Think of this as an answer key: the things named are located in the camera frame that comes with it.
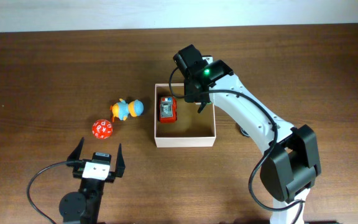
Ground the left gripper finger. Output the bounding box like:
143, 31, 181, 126
115, 144, 126, 178
67, 137, 85, 167

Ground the red toy car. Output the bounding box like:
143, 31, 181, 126
158, 96, 177, 123

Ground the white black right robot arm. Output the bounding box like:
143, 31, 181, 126
173, 45, 322, 223

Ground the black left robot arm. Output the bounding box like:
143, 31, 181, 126
59, 138, 126, 224

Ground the beige open cardboard box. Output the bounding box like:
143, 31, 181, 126
154, 83, 216, 148

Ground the red letter polyhedral die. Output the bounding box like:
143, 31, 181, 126
92, 119, 113, 139

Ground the black round cap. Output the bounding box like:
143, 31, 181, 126
240, 127, 250, 138

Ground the orange blue duck toy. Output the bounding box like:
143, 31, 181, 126
109, 98, 144, 122

